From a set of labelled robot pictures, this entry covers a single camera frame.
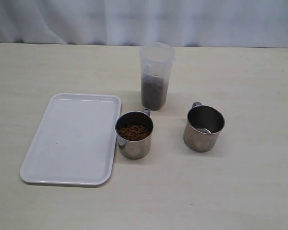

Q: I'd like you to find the steel mug with pellets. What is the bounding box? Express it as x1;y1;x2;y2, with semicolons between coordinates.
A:
115;109;154;160

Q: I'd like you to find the clear plastic tall container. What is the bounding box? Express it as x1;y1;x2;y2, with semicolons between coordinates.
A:
139;42;175;110

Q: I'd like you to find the white plastic tray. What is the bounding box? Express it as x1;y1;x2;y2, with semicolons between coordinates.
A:
20;93;121;186

